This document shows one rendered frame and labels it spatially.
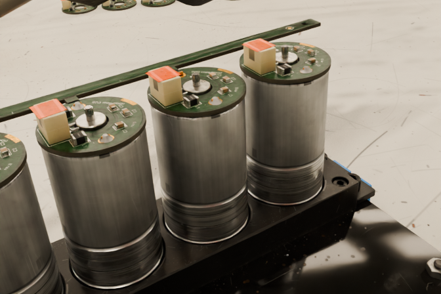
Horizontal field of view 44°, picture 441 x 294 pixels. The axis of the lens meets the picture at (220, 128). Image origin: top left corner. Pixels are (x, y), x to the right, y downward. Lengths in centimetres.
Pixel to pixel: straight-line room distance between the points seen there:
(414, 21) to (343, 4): 5
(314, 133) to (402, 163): 8
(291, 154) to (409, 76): 15
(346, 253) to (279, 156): 3
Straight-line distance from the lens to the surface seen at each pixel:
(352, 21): 36
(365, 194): 18
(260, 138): 15
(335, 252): 16
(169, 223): 15
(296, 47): 16
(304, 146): 15
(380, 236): 17
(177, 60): 15
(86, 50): 33
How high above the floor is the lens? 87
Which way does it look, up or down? 32 degrees down
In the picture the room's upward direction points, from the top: 3 degrees counter-clockwise
